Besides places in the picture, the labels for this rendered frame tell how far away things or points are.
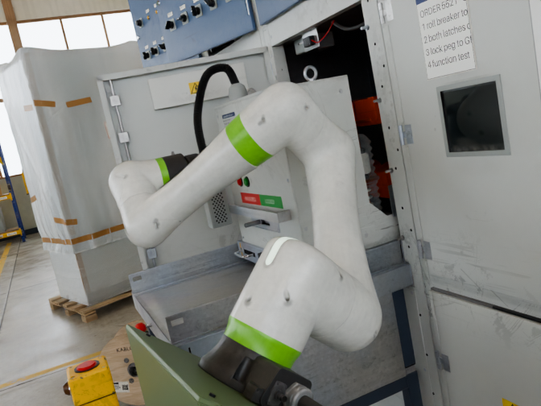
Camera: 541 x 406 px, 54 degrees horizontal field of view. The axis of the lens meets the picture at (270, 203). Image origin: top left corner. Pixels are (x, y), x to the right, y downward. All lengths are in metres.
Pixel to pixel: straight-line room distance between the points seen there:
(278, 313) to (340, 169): 0.43
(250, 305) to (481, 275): 0.64
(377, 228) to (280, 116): 0.57
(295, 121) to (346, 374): 0.74
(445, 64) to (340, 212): 0.41
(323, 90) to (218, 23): 0.90
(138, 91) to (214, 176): 0.90
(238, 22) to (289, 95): 1.08
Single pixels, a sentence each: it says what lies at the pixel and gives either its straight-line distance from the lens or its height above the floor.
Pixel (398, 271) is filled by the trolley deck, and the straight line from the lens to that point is 1.52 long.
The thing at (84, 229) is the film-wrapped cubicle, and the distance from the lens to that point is 4.77.
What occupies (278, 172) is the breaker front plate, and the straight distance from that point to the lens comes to 1.46.
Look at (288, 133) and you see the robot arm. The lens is 1.11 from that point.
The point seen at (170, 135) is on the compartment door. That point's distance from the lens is 2.00.
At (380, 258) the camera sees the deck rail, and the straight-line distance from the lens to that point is 1.52.
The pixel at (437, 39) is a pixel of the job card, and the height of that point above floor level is 1.41.
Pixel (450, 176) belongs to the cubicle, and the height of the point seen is 1.11.
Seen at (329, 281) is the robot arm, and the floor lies 1.04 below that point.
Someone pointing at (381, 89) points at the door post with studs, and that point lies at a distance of 1.48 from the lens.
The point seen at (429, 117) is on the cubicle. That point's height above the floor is 1.25.
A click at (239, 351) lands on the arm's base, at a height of 0.98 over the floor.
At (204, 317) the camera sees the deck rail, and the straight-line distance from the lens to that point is 1.33.
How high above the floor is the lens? 1.31
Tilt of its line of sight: 8 degrees down
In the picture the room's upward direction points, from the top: 12 degrees counter-clockwise
